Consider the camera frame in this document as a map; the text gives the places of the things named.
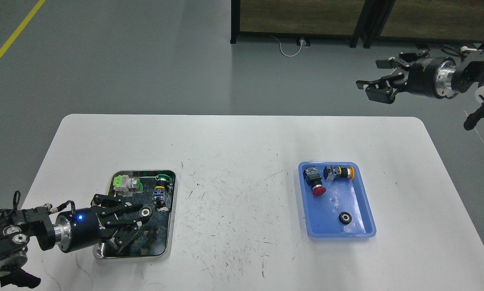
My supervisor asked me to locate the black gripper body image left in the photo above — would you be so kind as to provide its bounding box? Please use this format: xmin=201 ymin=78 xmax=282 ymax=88
xmin=53 ymin=206 xmax=118 ymax=253

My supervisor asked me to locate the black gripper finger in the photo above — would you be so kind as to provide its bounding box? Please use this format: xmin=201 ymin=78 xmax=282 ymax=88
xmin=92 ymin=194 xmax=153 ymax=227
xmin=376 ymin=50 xmax=429 ymax=70
xmin=356 ymin=74 xmax=405 ymax=104
xmin=105 ymin=225 xmax=141 ymax=256

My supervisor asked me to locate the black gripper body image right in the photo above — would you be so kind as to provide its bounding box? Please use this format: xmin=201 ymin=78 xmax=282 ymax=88
xmin=391 ymin=57 xmax=459 ymax=99

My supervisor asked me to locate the black gear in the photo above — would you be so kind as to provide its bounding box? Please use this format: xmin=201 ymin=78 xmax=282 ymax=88
xmin=338 ymin=211 xmax=352 ymax=225
xmin=140 ymin=207 xmax=153 ymax=217

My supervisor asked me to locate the silver metal tray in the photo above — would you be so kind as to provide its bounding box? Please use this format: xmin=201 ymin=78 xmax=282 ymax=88
xmin=93 ymin=170 xmax=178 ymax=259

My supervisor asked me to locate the blue plastic tray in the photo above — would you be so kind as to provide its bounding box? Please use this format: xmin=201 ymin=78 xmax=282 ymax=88
xmin=298 ymin=161 xmax=376 ymax=239

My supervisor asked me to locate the black framed cabinet right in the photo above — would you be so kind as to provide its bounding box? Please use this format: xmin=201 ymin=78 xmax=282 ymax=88
xmin=361 ymin=0 xmax=484 ymax=49

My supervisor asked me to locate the black framed wooden cabinet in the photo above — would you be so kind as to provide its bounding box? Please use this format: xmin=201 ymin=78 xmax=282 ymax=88
xmin=230 ymin=0 xmax=376 ymax=48

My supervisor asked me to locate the red mushroom push button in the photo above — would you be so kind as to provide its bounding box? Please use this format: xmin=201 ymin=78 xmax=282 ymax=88
xmin=303 ymin=167 xmax=326 ymax=196

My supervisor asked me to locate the light green push button switch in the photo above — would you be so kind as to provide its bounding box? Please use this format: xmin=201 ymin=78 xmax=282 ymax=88
xmin=112 ymin=175 xmax=144 ymax=196

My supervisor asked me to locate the dark green push button switch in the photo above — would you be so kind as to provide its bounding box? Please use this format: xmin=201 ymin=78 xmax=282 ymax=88
xmin=153 ymin=174 xmax=174 ymax=212

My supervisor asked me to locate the white cable on floor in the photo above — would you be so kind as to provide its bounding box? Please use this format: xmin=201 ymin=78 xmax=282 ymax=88
xmin=271 ymin=35 xmax=308 ymax=57

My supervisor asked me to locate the yellow push button switch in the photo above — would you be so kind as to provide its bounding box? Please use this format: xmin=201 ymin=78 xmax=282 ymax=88
xmin=323 ymin=165 xmax=356 ymax=181

